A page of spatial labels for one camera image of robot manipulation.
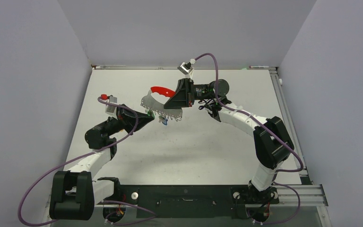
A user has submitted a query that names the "aluminium right rail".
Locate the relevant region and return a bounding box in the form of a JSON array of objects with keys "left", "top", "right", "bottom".
[{"left": 269, "top": 67, "right": 308, "bottom": 177}]

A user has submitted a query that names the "aluminium front rail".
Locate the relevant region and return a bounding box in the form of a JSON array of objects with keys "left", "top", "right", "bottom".
[{"left": 45, "top": 184, "right": 329, "bottom": 208}]

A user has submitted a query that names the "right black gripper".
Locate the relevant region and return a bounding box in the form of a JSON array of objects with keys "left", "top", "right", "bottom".
[{"left": 163, "top": 79, "right": 213, "bottom": 109}]

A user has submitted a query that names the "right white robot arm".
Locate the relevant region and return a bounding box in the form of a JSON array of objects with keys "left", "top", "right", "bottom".
[{"left": 160, "top": 79, "right": 294, "bottom": 202}]

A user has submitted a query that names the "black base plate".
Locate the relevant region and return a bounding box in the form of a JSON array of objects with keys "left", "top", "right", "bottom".
[{"left": 101, "top": 185, "right": 279, "bottom": 219}]

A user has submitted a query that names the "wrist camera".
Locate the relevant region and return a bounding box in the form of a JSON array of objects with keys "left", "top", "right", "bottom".
[
  {"left": 177, "top": 58, "right": 196, "bottom": 79},
  {"left": 100, "top": 94, "right": 117, "bottom": 119}
]

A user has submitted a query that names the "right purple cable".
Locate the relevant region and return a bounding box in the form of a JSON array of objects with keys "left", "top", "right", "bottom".
[{"left": 194, "top": 52, "right": 304, "bottom": 226}]

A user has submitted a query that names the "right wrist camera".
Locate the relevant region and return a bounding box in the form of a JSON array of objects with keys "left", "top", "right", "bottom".
[{"left": 177, "top": 58, "right": 196, "bottom": 79}]

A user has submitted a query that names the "aluminium rail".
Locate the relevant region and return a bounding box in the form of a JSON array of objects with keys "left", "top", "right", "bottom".
[
  {"left": 269, "top": 67, "right": 308, "bottom": 177},
  {"left": 45, "top": 184, "right": 329, "bottom": 208},
  {"left": 91, "top": 65, "right": 277, "bottom": 71}
]

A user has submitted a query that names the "green key tag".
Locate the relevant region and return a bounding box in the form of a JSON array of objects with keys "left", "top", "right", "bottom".
[
  {"left": 147, "top": 110, "right": 155, "bottom": 118},
  {"left": 158, "top": 116, "right": 165, "bottom": 123}
]

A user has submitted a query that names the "red-handled metal key holder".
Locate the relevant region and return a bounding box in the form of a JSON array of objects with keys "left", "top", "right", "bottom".
[{"left": 140, "top": 86, "right": 182, "bottom": 122}]

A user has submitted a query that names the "aluminium back rail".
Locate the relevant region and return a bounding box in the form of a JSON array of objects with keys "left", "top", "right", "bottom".
[{"left": 91, "top": 65, "right": 277, "bottom": 71}]

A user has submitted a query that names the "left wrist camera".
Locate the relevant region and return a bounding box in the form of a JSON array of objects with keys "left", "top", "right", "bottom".
[{"left": 100, "top": 94, "right": 117, "bottom": 119}]

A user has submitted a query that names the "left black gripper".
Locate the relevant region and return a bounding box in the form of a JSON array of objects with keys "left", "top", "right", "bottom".
[{"left": 99, "top": 105, "right": 154, "bottom": 137}]

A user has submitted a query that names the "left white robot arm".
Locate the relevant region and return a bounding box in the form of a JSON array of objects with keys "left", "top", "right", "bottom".
[{"left": 49, "top": 105, "right": 155, "bottom": 220}]

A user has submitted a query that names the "blue key tag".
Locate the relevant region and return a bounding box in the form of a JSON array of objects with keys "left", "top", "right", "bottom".
[{"left": 162, "top": 118, "right": 168, "bottom": 126}]

